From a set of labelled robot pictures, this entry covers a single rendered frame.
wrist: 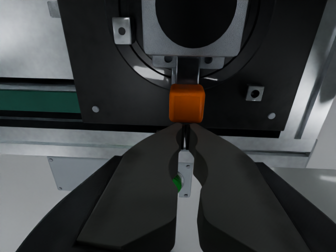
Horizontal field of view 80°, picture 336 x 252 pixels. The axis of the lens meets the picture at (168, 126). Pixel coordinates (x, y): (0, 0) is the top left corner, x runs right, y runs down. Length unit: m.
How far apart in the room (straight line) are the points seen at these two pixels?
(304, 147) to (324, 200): 1.78
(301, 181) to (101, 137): 1.69
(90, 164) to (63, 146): 0.04
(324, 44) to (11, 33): 0.35
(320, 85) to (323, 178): 1.65
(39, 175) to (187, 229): 0.37
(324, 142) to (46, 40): 0.47
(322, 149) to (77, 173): 0.42
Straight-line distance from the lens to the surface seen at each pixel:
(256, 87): 0.22
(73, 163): 0.32
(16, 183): 0.59
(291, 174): 1.77
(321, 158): 0.48
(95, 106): 0.25
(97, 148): 0.29
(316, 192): 1.99
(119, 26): 0.18
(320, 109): 0.29
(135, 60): 0.20
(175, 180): 0.29
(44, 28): 0.31
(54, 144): 0.32
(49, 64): 0.32
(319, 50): 0.26
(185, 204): 0.50
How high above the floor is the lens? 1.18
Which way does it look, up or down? 61 degrees down
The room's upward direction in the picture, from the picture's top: 173 degrees counter-clockwise
